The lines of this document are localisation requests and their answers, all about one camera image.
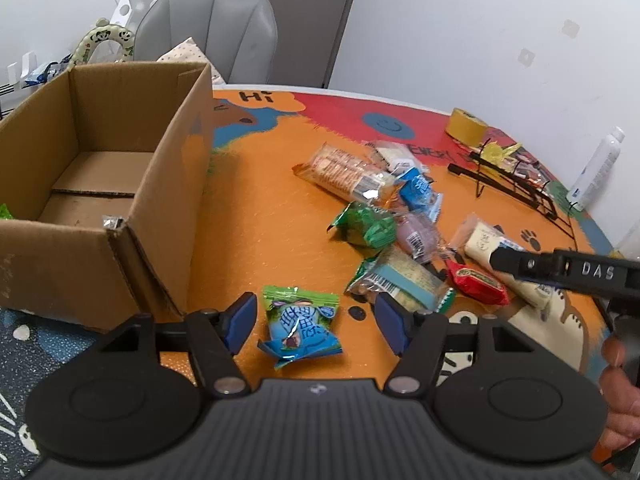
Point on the red candy packet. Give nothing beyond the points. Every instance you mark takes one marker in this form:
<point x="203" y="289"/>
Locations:
<point x="475" y="282"/>

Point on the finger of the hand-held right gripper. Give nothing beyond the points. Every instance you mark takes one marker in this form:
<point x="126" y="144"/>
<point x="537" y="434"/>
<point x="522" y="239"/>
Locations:
<point x="525" y="265"/>

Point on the polka-dot cream cloth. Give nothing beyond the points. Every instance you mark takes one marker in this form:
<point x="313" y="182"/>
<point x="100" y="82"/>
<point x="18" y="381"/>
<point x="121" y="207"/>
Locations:
<point x="187" y="52"/>

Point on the red packets in rack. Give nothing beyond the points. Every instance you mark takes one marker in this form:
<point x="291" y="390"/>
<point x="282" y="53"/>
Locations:
<point x="530" y="170"/>

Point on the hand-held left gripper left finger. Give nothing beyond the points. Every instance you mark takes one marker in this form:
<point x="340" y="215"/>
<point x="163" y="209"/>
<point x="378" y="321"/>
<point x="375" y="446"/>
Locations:
<point x="242" y="322"/>

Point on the blue white snack packet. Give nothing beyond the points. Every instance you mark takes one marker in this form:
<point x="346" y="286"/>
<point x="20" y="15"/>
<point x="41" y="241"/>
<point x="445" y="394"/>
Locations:
<point x="417" y="192"/>

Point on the purple snack packet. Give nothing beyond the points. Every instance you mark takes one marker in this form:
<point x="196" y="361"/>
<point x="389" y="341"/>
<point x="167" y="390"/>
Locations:
<point x="417" y="235"/>

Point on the yellow tape roll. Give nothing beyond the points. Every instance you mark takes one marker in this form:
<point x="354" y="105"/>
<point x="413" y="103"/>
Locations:
<point x="465" y="127"/>

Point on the cream white snack packet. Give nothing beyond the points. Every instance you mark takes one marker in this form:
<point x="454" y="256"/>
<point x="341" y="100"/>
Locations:
<point x="480" y="242"/>

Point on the green object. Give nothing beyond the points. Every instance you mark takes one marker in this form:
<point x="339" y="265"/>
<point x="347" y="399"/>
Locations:
<point x="4" y="211"/>

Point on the grey door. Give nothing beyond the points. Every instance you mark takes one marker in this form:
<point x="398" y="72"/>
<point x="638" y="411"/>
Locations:
<point x="300" y="20"/>

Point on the white cracker packet dark end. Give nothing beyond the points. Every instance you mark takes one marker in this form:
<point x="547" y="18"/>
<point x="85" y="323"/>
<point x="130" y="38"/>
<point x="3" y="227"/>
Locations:
<point x="395" y="152"/>

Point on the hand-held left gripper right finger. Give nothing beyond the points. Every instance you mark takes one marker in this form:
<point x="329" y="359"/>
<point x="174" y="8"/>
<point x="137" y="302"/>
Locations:
<point x="390" y="321"/>

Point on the yellow plastic bag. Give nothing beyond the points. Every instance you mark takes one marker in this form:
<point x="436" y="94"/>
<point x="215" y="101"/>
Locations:
<point x="497" y="152"/>

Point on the white plastic bottle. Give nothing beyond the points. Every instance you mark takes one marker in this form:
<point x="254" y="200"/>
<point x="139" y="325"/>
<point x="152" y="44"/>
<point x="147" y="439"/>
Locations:
<point x="595" y="170"/>

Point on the clear green white cracker packet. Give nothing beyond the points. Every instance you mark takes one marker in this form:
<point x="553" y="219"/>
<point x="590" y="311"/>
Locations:
<point x="405" y="275"/>

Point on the orange cracker packet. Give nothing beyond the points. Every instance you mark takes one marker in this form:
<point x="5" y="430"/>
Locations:
<point x="340" y="170"/>

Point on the blue green snack packet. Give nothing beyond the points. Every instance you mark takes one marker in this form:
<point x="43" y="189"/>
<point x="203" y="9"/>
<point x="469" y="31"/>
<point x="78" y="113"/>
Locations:
<point x="300" y="325"/>

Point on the person's right hand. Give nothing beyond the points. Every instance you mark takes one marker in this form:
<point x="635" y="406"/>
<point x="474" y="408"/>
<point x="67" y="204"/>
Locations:
<point x="620" y="400"/>

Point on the dark blue patterned rug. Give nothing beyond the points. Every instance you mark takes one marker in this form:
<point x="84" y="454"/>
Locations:
<point x="30" y="355"/>

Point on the panda print padded hoop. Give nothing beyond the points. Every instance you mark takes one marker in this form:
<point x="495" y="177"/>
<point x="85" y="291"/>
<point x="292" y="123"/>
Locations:
<point x="107" y="35"/>

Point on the brown cardboard box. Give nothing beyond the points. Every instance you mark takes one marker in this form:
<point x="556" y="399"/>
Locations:
<point x="150" y="240"/>

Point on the white plastic holder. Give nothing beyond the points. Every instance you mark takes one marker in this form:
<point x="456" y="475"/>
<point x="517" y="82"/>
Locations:
<point x="15" y="67"/>

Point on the grey chair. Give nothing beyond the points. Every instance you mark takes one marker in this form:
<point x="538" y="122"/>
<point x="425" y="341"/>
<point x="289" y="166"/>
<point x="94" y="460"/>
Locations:
<point x="215" y="25"/>

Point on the blue white plastic bag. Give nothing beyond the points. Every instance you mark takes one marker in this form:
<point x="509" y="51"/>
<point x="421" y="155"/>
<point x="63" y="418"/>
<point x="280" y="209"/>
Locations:
<point x="42" y="74"/>

